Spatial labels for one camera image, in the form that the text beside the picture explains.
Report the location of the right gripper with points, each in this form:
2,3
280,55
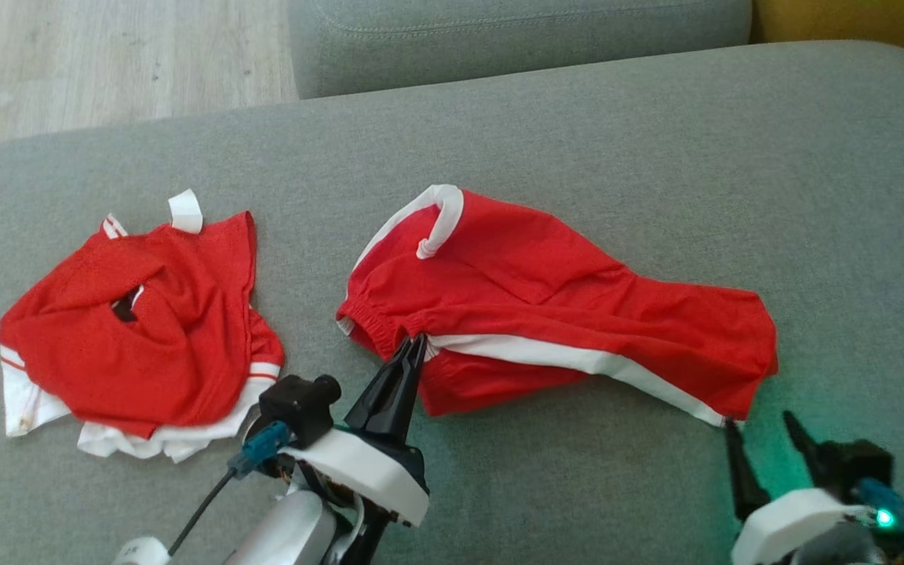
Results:
781,526

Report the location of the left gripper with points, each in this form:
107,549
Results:
366,467

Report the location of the red shorts white stripe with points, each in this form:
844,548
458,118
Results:
546,290

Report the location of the red basketball jersey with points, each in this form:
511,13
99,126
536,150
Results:
146,353

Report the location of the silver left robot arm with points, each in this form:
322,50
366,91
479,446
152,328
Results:
287,534

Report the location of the grey sofa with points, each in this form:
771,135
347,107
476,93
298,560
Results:
577,133

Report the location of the grey sofa back cushion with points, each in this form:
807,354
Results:
515,39

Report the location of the yellow sofa backrest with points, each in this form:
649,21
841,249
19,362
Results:
860,27

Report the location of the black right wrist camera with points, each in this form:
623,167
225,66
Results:
860,463

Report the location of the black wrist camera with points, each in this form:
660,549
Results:
299,404
860,463

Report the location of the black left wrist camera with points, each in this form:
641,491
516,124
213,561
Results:
299,404

